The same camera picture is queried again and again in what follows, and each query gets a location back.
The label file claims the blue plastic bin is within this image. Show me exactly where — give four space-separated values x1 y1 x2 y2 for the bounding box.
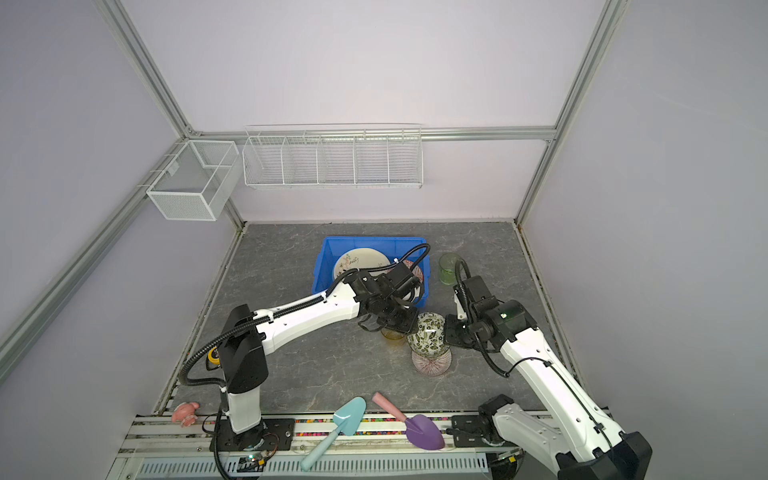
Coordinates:
312 236 426 293

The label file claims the green leaf bowl bottom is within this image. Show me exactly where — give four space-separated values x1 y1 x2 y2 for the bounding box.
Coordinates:
407 312 448 359

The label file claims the white mesh wall basket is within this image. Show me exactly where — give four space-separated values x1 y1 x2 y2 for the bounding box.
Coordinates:
147 140 243 221

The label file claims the pink striped bowl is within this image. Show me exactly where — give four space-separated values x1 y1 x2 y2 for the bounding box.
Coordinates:
411 350 452 377

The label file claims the cream floral plate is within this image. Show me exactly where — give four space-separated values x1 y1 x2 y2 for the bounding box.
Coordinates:
333 247 390 279

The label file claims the pink object at base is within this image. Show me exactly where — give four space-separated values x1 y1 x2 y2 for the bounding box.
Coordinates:
171 402 200 427

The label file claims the yellow glass cup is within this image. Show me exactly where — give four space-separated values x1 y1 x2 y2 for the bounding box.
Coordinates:
381 329 406 346

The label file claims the green glass cup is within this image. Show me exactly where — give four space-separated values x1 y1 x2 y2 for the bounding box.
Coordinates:
439 252 465 286

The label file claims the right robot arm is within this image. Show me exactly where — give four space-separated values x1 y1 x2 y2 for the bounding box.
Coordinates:
445 258 652 479

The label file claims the red patterned bowl underneath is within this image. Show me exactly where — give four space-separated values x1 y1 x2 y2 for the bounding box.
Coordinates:
403 261 424 289

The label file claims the yellow tape measure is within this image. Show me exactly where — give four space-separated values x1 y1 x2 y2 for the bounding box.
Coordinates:
206 347 220 371

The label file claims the white wire wall rack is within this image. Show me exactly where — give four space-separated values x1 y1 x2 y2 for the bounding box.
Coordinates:
242 123 424 189

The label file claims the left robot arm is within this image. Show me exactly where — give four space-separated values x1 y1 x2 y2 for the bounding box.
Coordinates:
178 243 431 434

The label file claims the purple toy shovel pink handle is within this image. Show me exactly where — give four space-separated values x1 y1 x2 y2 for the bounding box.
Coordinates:
372 392 445 451

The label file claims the light blue toy shovel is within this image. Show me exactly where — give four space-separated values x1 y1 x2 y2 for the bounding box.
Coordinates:
300 397 367 472

